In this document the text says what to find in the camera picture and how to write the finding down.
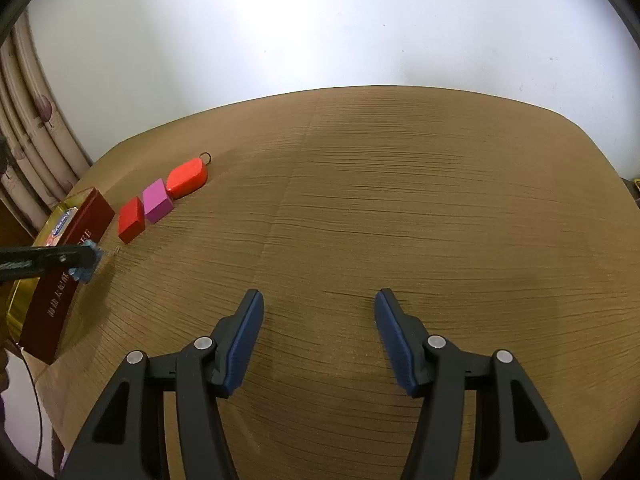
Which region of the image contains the black cable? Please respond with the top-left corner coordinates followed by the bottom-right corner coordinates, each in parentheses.
top-left (19, 347), bottom-right (45, 461)

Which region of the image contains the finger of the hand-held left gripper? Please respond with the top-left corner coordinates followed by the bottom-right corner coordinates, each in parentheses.
top-left (0, 243), bottom-right (97, 283)

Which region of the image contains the dark side table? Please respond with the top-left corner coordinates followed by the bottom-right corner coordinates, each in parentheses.
top-left (620, 176), bottom-right (640, 211)

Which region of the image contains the small blue ribbed roll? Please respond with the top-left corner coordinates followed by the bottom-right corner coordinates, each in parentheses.
top-left (67, 240), bottom-right (104, 284)

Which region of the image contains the beige patterned curtain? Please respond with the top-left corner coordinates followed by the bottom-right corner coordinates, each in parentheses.
top-left (0, 25), bottom-right (93, 241)

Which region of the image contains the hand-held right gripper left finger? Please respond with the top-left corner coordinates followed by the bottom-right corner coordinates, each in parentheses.
top-left (60, 288), bottom-right (265, 480)

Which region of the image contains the red block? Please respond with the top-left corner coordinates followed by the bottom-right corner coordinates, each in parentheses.
top-left (118, 196), bottom-right (146, 245)

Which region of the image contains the red tin box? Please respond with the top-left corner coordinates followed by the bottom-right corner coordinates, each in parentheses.
top-left (4, 187), bottom-right (117, 366)

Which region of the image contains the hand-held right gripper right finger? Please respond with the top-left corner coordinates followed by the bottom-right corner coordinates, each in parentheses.
top-left (374, 288), bottom-right (583, 480)

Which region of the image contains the orange-red keychain case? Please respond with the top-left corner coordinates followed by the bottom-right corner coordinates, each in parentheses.
top-left (166, 152), bottom-right (212, 200)

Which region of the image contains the purple block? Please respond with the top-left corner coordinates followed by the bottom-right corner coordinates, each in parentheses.
top-left (142, 178), bottom-right (175, 224)

